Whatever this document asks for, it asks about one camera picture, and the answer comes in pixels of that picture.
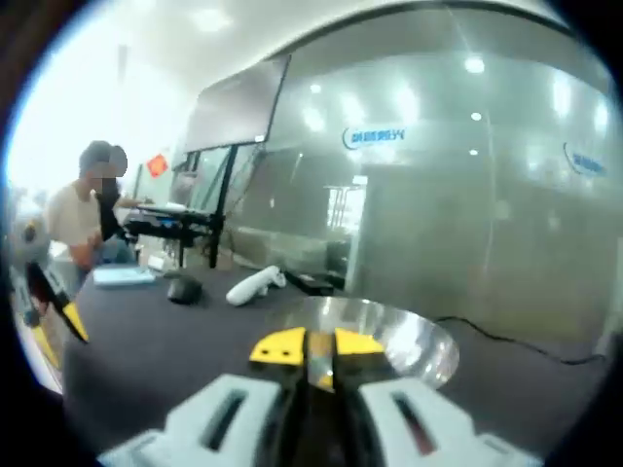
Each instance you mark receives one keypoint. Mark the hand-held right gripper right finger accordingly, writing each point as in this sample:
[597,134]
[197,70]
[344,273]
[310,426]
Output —
[428,418]

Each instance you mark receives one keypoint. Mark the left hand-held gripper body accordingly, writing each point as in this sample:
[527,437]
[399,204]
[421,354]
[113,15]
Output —
[29,236]

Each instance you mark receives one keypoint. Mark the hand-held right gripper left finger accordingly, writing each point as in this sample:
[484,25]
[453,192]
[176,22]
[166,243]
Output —
[219,418]

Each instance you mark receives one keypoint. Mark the stainless steel bowl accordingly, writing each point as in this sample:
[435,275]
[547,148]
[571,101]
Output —
[414,340]

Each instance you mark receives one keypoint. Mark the light blue book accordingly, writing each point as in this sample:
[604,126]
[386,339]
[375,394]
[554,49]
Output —
[121,277]

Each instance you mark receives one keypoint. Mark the dark grey table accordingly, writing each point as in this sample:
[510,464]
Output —
[170,350]

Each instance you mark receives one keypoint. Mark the black computer mouse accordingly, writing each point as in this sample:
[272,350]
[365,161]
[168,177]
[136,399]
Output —
[184,290]

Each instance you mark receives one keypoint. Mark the white handheld controller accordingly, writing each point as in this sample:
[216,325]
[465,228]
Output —
[250,288]

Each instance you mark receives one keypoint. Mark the flat black device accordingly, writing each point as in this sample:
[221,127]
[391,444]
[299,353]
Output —
[314,282]

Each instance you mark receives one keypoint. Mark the small black box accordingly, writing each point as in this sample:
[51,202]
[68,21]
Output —
[338,255]

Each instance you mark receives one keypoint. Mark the black monitor stand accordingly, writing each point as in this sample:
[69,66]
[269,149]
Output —
[221,204]

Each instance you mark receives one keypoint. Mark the large dark monitor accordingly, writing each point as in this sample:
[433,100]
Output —
[233,107]

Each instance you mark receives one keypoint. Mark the red wall decoration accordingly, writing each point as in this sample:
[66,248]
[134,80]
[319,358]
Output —
[157,166]

